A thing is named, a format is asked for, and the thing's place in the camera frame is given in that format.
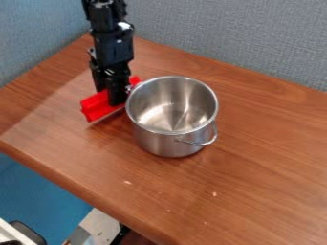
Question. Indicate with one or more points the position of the red rectangular block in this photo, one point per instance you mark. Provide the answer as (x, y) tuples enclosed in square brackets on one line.
[(98, 105)]

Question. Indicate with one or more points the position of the white table leg frame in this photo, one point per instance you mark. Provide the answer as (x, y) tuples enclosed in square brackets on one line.
[(96, 230)]

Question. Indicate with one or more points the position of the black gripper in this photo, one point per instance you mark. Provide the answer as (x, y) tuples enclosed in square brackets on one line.
[(112, 51)]

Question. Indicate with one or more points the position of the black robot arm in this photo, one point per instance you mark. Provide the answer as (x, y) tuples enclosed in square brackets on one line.
[(104, 12)]

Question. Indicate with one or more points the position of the stainless steel pot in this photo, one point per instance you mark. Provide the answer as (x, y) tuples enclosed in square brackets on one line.
[(174, 110)]

